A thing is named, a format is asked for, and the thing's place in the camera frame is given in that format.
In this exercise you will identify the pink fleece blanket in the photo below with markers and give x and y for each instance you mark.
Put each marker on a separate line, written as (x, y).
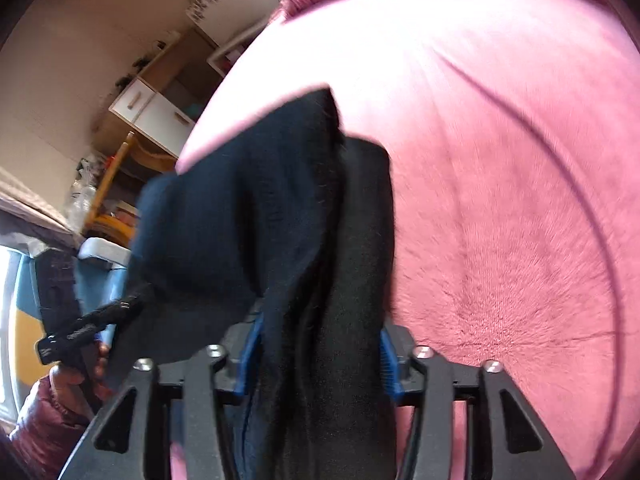
(500, 185)

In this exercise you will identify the white drawer cabinet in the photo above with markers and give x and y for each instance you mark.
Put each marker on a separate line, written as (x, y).
(150, 110)

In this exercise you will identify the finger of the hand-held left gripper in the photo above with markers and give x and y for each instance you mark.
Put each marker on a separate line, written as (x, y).
(127, 306)

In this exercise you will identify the blue plastic storage bin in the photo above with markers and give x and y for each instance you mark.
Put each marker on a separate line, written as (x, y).
(102, 275)

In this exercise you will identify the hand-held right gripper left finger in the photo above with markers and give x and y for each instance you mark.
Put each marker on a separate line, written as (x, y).
(248, 360)

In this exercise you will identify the person's left hand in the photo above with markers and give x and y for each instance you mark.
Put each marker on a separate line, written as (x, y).
(67, 382)

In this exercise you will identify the dark navy pants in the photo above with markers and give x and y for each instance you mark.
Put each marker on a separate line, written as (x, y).
(300, 260)

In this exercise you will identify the wooden chair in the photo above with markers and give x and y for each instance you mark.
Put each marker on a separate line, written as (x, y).
(125, 180)

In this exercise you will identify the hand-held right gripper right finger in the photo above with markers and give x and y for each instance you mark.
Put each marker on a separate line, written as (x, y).
(389, 365)

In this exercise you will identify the white open shelf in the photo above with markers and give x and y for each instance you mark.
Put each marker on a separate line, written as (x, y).
(227, 57)

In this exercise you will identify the person's left forearm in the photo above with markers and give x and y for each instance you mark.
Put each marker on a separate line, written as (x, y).
(45, 425)

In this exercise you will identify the clear plastic bottles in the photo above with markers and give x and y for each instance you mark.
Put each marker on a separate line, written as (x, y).
(85, 190)

